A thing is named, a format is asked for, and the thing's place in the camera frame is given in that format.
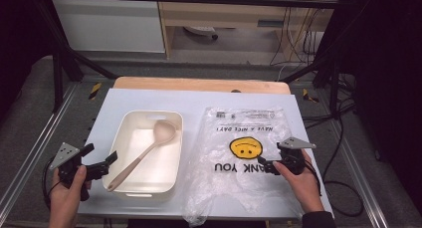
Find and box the right hand-held gripper cable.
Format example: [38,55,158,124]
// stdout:
[303,157,323,198]

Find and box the person's left hand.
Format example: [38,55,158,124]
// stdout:
[48,165,93,228]

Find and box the white table sheet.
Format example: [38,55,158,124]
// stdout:
[77,88,334,222]

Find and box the blue-grey desk tray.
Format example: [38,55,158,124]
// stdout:
[256,19,286,29]

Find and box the white plastic bin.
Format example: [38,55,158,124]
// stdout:
[102,110,184,200]

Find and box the white cabinet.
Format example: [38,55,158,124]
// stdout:
[51,0,166,54]

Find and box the black curtain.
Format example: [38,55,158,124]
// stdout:
[336,0,422,206]
[0,0,46,117]

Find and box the person's right hand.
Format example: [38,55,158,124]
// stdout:
[272,149,325,215]

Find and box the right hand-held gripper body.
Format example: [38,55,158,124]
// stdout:
[277,136,317,176]

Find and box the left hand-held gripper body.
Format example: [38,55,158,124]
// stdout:
[49,141,89,190]

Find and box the white office chair base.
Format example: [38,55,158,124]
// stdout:
[183,25,220,42]

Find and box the aluminium floor rail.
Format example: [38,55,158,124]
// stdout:
[0,82,82,223]
[325,88,391,228]

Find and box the black hanging cable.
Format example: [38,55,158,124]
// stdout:
[269,5,291,67]

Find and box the hand-held gripper cable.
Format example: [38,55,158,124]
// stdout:
[303,157,323,198]
[41,157,65,211]

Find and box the black metal frame strut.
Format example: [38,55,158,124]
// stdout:
[281,53,340,85]
[34,0,119,81]

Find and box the clear smiley plastic bag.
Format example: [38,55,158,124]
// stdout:
[181,105,303,228]

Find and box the beige silicone spoon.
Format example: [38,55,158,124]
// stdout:
[105,118,178,193]

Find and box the wooden desk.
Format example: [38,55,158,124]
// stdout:
[155,0,343,62]

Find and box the yellow black floor tape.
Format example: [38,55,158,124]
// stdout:
[88,82,103,102]
[302,88,320,105]

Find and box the white cable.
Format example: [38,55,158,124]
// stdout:
[276,62,294,83]

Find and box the black floor cable loop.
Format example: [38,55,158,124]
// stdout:
[321,116,365,218]

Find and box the left hand-held gripper cable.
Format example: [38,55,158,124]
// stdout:
[41,157,65,211]

